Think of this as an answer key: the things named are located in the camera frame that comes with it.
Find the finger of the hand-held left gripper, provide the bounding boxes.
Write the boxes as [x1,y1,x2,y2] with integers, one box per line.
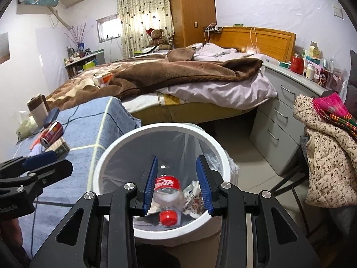
[27,160,74,199]
[0,151,58,180]

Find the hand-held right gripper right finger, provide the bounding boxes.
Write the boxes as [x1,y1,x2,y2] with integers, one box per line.
[196,155,330,268]

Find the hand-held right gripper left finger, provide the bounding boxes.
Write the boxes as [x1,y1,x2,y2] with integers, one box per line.
[29,155,158,268]

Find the patterned paper packet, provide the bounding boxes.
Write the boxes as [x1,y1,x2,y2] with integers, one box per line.
[181,180,207,219]

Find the clear plastic bottle red label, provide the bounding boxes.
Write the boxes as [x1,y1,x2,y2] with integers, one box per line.
[153,174,183,227]

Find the green patterned small box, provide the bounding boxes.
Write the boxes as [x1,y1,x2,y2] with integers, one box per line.
[45,137,71,157]

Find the red drink can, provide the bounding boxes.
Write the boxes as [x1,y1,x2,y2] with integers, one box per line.
[39,120,65,149]

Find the white round trash bin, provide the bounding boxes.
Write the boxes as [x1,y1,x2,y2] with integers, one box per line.
[92,122,232,247]

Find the person's left hand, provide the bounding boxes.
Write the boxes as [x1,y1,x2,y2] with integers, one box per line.
[0,218,29,261]

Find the pale yellow tissue pack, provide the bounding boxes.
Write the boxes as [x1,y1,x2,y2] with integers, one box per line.
[15,111,39,139]

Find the dark blue glasses case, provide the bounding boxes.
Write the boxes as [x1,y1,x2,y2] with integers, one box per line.
[43,107,61,128]

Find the beige brown tumbler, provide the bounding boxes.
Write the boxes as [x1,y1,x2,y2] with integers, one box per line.
[27,93,51,127]

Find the lilac quilt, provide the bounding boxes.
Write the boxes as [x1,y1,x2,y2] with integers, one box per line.
[123,42,278,115]

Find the grey drawer dresser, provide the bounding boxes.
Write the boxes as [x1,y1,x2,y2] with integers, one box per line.
[249,61,336,177]

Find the orange box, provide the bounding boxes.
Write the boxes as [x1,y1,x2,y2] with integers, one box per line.
[98,72,114,86]

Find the cluttered side shelf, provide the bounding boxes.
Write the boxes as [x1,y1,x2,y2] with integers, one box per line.
[64,48,106,79]

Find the brown fleece blanket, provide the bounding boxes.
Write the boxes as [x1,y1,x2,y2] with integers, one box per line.
[45,47,264,110]

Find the floral quilted jacket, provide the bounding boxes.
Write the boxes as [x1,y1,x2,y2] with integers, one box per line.
[293,94,357,209]

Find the vase of purple branches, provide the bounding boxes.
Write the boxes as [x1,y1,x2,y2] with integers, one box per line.
[64,23,94,51]

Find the wrapped air conditioner pipe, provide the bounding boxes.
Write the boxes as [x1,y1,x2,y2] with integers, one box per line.
[48,6,75,30]

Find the brown teddy bear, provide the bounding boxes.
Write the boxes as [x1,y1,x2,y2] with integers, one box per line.
[145,28,171,51]

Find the small window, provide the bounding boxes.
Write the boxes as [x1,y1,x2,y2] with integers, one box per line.
[96,14,122,44]

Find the pink plaid cloth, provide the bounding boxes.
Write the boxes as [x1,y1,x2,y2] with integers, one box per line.
[311,93,357,140]

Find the red jar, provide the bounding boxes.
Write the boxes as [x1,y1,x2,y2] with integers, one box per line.
[290,54,305,75]

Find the wooden bed headboard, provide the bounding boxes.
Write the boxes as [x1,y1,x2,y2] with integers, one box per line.
[204,26,297,62]

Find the red cartoon mug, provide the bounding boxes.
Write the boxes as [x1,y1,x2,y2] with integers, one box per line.
[318,67,334,87]

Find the heart patterned curtain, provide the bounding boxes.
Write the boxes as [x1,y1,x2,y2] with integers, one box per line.
[116,0,175,60]

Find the stacked medicine boxes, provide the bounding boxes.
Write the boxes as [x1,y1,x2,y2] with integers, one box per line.
[302,41,322,60]

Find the dark folding chair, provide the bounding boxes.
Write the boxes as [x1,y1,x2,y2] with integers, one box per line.
[271,49,357,238]

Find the wooden wardrobe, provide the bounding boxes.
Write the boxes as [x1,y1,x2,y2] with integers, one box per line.
[168,0,218,48]

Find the wall mirror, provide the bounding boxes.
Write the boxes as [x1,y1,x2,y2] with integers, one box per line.
[0,32,11,65]

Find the white charging cable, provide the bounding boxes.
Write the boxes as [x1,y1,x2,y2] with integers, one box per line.
[249,26,259,54]

